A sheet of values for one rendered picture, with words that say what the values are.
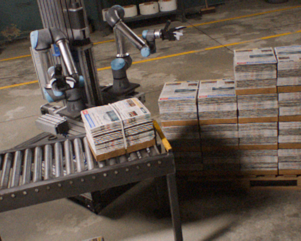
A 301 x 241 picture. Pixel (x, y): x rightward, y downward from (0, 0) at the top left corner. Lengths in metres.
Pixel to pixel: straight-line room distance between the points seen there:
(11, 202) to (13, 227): 1.11
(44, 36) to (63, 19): 0.31
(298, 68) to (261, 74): 0.25
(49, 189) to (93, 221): 1.00
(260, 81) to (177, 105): 0.62
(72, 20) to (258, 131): 1.62
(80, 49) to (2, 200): 1.35
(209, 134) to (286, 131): 0.57
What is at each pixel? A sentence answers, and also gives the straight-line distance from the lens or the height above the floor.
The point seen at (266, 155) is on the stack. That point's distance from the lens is 3.39.
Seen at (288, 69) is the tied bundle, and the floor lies 1.01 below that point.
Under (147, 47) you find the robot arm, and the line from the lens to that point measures 3.41.
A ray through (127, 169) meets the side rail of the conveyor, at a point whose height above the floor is 0.78.
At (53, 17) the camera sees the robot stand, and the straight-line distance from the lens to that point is 3.39.
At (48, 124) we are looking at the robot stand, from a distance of 3.40.
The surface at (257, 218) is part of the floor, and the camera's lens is 3.28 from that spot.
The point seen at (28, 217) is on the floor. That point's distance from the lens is 3.70.
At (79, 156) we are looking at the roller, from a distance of 2.68.
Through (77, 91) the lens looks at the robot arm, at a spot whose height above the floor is 0.98.
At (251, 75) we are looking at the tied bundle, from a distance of 3.10.
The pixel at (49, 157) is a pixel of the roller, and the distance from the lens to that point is 2.75.
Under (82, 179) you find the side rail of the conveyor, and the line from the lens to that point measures 2.48.
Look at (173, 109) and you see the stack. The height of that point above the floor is 0.74.
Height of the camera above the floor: 2.06
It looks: 25 degrees down
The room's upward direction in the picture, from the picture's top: 8 degrees counter-clockwise
